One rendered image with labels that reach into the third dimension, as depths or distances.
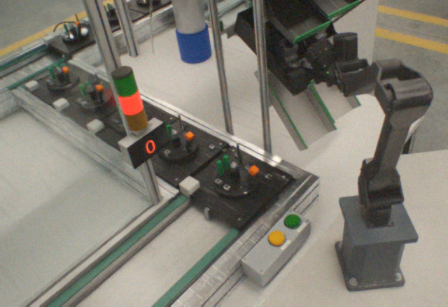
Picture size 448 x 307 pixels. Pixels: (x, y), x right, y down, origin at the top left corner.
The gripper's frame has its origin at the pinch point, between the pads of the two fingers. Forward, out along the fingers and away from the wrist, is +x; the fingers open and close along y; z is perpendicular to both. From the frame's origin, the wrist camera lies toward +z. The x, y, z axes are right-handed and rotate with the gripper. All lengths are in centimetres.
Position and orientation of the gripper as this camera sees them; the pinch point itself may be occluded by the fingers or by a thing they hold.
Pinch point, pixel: (303, 67)
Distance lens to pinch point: 122.4
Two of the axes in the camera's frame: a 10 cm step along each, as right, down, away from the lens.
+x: -5.6, -2.7, 7.8
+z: -2.6, -8.4, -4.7
